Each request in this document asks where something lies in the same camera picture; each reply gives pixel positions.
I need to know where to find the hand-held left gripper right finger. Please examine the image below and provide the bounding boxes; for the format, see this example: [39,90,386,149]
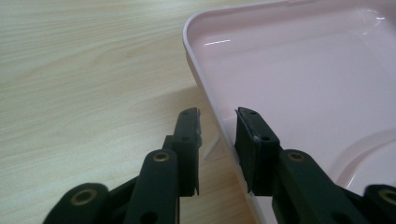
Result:
[233,106,283,197]

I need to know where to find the pink plastic storage box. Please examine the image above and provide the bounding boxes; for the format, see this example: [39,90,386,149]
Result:
[182,0,396,224]

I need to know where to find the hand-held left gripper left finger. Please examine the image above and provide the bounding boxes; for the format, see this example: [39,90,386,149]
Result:
[163,106,204,198]

